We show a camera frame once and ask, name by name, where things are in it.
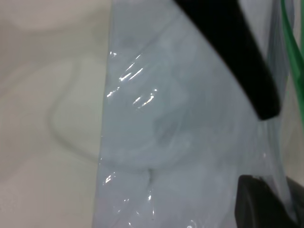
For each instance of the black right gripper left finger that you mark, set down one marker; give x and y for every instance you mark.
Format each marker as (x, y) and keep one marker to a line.
(240, 47)

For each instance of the clear zip bag green strip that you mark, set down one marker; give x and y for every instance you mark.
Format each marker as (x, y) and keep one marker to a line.
(180, 118)

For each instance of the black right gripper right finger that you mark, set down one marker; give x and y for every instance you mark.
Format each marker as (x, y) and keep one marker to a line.
(256, 204)

